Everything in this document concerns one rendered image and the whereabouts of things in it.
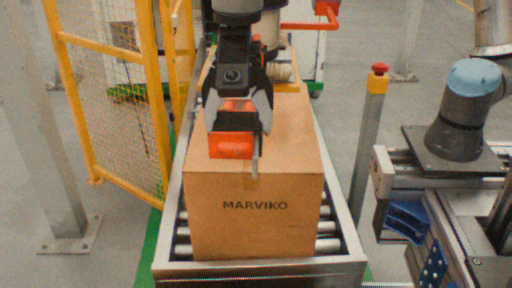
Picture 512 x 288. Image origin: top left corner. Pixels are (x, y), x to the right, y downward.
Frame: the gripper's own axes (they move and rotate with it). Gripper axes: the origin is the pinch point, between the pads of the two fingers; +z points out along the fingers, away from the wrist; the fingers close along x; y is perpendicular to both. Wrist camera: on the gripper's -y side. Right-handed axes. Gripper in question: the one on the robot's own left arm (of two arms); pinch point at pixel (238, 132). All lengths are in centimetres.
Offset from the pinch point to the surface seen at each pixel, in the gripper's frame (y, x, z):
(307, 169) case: 31.7, -16.1, 31.0
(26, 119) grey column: 86, 103, 49
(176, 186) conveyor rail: 65, 32, 67
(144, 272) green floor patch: 67, 56, 126
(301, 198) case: 30, -15, 40
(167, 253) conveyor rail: 30, 28, 67
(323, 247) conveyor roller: 40, -26, 72
